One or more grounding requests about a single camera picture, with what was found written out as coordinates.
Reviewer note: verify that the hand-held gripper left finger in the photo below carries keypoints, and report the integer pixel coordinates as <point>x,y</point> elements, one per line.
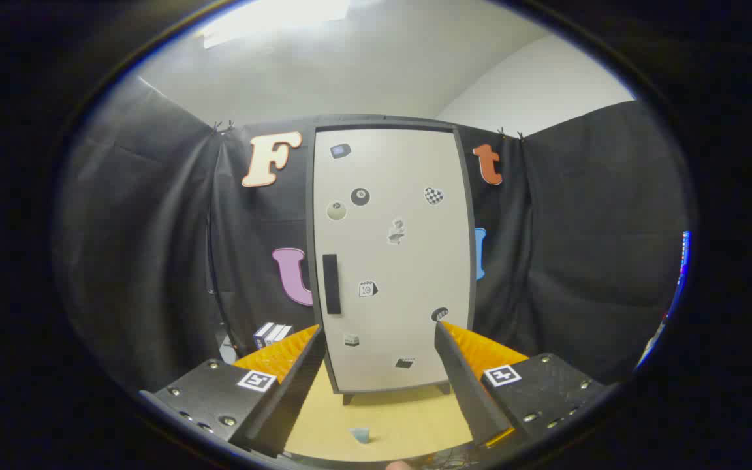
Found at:
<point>291,398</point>

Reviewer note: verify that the computer monitor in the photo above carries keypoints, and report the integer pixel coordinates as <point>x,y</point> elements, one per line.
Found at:
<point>685,251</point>

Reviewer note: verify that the ceiling light panel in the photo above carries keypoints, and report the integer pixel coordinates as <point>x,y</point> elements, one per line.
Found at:
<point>271,16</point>

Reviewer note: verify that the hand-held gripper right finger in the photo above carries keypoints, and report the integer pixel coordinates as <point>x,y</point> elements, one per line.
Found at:
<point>470,391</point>

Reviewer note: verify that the white and blue tube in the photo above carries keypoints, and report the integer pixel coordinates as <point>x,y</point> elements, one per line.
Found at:
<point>361,435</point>

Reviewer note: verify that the black backdrop cloth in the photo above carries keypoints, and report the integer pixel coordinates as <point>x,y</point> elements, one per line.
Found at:
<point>578,228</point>

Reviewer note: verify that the grey cabinet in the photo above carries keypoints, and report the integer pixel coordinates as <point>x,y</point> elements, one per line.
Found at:
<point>382,121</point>

